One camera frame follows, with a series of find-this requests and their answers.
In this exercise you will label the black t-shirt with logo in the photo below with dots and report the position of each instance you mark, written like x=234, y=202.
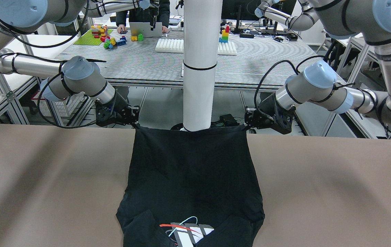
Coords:
x=196, y=189

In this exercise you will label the colourful block tower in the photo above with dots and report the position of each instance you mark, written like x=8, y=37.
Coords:
x=224, y=38

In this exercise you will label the striped work table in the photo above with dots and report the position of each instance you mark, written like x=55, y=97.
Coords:
x=258, y=60

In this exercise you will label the white plastic basket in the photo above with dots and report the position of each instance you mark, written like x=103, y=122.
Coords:
x=65, y=106

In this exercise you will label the black computer monitor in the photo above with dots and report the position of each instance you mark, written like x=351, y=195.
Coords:
x=239, y=10

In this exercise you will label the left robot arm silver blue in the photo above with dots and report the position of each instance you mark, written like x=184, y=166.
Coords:
x=318, y=83

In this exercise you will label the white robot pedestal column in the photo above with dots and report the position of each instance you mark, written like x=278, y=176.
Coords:
x=201, y=25

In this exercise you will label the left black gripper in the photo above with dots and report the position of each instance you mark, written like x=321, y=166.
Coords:
x=266, y=105

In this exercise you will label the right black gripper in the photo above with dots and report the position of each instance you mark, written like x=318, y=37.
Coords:
x=121, y=103

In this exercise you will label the silver laptop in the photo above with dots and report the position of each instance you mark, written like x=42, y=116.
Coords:
x=143, y=28

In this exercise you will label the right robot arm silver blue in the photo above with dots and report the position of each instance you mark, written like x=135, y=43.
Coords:
x=61, y=78

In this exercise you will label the green building block plate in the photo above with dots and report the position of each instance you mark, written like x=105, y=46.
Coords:
x=93, y=39

